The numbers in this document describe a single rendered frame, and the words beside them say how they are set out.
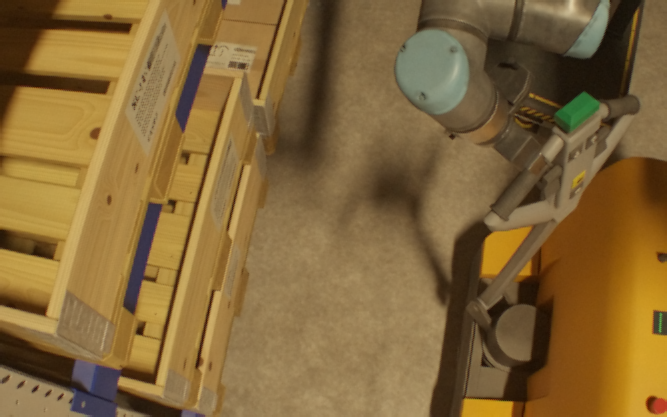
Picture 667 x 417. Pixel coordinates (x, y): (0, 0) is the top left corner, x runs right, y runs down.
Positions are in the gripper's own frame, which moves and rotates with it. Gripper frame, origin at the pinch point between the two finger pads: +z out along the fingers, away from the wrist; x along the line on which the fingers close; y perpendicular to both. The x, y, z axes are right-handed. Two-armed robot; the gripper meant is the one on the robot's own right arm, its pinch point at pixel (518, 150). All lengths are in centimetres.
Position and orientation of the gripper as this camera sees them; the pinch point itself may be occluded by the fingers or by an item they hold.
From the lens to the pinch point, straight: 107.5
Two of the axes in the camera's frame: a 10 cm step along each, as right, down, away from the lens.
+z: 5.5, 2.2, 8.1
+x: 5.7, 6.1, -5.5
